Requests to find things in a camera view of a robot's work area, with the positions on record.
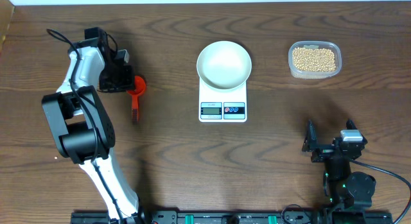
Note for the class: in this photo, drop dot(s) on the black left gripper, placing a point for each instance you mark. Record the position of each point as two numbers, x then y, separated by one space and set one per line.
129 83

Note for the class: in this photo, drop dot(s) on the red plastic measuring scoop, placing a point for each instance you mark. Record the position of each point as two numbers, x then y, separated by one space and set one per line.
139 90

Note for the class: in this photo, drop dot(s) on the white digital kitchen scale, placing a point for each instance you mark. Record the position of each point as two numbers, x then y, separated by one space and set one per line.
222 106

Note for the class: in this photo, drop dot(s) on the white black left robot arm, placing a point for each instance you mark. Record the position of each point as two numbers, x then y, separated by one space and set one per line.
80 125

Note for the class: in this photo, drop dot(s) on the white round bowl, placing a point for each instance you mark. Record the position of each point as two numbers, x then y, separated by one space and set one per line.
224 65

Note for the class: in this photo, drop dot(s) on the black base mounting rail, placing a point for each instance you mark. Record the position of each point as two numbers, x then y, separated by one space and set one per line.
294 217

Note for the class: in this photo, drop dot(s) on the yellow soybeans pile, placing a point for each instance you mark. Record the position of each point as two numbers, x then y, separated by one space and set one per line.
314 60

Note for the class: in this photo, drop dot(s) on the clear plastic container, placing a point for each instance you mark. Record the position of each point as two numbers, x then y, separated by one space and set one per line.
315 45

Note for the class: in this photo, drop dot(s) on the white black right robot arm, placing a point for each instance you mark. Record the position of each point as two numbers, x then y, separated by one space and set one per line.
350 193

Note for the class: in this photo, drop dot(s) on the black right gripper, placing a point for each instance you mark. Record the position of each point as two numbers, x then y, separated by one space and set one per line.
310 144

